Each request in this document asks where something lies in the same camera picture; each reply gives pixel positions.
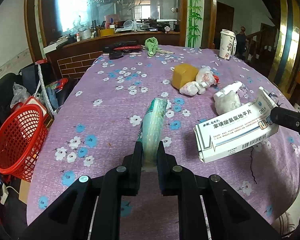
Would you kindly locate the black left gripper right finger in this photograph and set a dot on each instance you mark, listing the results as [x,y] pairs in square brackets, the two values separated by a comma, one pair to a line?
[209,208]

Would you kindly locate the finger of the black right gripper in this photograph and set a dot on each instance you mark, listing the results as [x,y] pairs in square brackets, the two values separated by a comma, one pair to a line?
[286,118]

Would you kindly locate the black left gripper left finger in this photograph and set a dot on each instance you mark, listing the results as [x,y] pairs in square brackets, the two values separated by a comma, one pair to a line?
[90,207]

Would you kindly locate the white blue medicine box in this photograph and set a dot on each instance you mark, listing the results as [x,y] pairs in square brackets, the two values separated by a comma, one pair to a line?
[236,130]

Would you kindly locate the white spray bottle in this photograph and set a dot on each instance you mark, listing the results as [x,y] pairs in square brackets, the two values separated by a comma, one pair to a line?
[234,87]

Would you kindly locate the white tissue wad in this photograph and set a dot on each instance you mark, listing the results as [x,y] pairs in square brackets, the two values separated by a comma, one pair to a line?
[225,103]

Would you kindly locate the teal tissue pack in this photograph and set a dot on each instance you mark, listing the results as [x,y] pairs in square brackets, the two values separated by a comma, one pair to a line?
[150,132]

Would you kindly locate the red plastic basket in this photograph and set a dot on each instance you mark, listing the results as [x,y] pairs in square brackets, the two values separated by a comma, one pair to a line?
[22,136]

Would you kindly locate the white plastic bag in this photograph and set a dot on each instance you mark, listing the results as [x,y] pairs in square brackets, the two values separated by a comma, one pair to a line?
[203,80]

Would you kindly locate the red cigarette pack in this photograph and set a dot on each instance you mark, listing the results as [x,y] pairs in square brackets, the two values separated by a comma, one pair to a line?
[216,78]

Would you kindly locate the purple eyeglasses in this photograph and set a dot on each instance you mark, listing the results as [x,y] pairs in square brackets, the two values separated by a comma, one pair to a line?
[275,98]

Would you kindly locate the black sofa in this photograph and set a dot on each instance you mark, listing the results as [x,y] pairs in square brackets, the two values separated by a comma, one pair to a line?
[13,212]

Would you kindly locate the white power strip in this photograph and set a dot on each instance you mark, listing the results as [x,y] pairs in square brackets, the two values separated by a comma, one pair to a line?
[4,195]

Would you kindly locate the purple floral tablecloth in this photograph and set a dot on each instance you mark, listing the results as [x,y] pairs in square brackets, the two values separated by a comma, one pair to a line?
[99,123]

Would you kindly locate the white cartoon tumbler cup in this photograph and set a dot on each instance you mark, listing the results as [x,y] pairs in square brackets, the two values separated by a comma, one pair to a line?
[228,44]

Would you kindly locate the clear plastic bag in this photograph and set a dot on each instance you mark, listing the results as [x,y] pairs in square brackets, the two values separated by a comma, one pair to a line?
[20,95]

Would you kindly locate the dark blue bag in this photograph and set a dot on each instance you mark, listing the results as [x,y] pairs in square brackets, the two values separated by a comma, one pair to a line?
[30,76]

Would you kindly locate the black key pouch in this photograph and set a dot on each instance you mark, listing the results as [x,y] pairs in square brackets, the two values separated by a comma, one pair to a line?
[115,55]

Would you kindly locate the black red tool case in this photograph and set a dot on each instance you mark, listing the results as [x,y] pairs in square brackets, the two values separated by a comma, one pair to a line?
[123,46]

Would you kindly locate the green cloth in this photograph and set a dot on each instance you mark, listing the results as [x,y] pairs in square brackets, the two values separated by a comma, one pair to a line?
[152,46]

